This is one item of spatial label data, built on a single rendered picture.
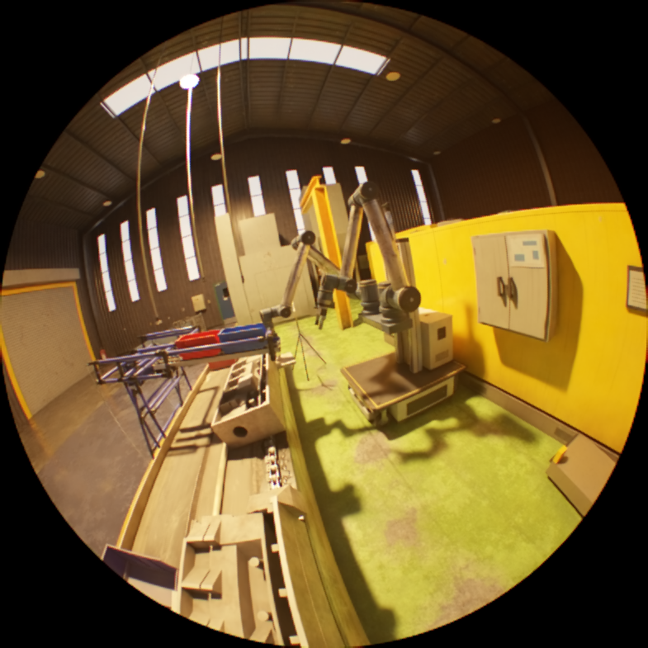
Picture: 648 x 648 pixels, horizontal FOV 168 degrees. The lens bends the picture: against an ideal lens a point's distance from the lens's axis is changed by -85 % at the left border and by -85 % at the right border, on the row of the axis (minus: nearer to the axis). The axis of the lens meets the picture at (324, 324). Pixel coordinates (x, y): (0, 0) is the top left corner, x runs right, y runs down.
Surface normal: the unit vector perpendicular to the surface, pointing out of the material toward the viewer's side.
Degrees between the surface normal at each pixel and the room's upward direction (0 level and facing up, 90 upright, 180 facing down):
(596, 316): 90
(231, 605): 10
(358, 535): 0
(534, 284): 90
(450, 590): 0
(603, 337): 90
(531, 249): 90
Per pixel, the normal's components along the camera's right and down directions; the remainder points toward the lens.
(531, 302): -0.95, 0.25
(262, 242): 0.24, 0.19
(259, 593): -0.36, -0.89
